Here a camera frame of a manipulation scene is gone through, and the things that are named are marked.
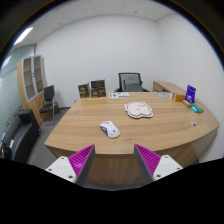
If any round white grey pad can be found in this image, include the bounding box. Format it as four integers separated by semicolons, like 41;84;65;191
155;91;174;100

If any pink pig-shaped mouse pad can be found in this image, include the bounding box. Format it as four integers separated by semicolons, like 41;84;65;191
124;101;155;119

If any wooden side desk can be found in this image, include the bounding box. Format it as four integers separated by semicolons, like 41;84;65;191
152;80;186;96

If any white blue yellow computer mouse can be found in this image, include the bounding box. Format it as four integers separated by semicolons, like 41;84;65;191
99;120;121;140

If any black leather sofa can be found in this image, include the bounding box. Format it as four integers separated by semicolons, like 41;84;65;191
0;109;42;164

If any small teal box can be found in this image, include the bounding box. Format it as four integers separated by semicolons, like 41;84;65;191
190;103;205;114

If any dark cardboard box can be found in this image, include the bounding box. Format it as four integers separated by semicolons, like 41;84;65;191
90;79;106;90

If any white green blue sticker sheet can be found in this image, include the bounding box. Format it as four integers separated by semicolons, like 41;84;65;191
108;92;130;99

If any wooden shelf unit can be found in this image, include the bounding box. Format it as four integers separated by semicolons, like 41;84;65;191
16;55;48;127

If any small orange box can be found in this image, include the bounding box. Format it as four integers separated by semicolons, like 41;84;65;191
173;93;186;103

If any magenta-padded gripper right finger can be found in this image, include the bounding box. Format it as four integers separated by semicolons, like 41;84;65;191
133;143;184;184

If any black mesh office chair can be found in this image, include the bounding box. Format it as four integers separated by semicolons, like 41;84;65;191
114;72;151;93

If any long ceiling light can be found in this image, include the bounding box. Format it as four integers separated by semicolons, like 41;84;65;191
13;27;34;47

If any black visitor chair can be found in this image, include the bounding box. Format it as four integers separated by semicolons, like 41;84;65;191
39;84;61;126

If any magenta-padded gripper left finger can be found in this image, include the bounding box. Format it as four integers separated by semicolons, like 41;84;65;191
45;144;97;186

